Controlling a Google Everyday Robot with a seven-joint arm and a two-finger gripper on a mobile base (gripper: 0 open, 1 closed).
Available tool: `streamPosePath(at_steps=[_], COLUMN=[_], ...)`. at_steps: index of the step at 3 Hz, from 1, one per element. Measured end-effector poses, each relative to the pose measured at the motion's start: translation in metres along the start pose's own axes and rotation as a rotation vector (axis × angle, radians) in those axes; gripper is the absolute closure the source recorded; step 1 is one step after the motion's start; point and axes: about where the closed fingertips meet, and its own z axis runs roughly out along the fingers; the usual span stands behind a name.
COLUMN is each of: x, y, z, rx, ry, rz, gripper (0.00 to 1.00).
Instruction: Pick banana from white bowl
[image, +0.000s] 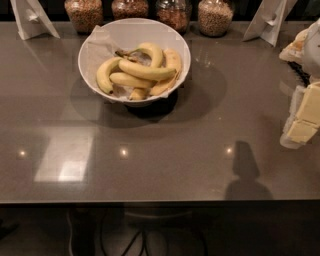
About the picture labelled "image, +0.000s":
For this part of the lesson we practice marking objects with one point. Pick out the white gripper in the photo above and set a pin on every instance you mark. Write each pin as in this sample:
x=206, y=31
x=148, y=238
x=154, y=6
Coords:
x=313, y=55

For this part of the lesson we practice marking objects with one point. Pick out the left white paper stand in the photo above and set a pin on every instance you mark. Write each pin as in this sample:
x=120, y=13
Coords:
x=31, y=19

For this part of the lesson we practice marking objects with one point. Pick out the leftmost glass grain jar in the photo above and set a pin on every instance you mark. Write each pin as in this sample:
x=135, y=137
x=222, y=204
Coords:
x=84, y=14

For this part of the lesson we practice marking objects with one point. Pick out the right white paper stand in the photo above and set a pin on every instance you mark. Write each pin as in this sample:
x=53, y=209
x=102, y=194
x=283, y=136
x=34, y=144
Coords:
x=268, y=20

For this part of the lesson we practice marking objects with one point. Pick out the white paper bowl liner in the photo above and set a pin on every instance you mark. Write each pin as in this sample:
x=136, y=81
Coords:
x=134, y=63

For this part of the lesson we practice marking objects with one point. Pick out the rightmost glass grain jar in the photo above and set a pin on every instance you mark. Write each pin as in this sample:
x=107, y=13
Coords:
x=215, y=17

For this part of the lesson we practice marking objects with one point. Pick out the white paper stand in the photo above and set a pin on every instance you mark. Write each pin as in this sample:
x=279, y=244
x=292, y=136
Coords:
x=268, y=20
x=31, y=19

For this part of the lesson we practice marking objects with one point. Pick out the white ceramic bowl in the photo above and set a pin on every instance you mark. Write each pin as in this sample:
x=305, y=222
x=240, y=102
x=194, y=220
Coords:
x=127, y=34

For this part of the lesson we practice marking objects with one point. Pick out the glass grain jar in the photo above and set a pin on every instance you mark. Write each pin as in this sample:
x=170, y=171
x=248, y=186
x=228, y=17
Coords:
x=84, y=14
x=174, y=13
x=122, y=9
x=215, y=17

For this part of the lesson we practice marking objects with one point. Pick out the top long yellow banana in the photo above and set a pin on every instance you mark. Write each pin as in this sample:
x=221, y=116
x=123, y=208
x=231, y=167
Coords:
x=146, y=72

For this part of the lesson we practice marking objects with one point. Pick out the leftmost curved yellow banana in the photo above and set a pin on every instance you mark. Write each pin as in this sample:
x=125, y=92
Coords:
x=103, y=74

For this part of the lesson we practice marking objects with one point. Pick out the small bottom yellow banana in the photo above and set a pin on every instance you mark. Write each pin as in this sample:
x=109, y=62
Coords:
x=139, y=94

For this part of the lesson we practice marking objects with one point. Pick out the upper curved yellow banana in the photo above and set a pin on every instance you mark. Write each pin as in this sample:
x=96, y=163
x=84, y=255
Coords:
x=152, y=50

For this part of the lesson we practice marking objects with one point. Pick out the lower middle yellow banana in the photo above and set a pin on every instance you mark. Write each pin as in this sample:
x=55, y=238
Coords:
x=128, y=80

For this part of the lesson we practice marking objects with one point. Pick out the curved yellow banana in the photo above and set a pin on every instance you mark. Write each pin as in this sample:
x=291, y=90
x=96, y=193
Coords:
x=103, y=74
x=152, y=50

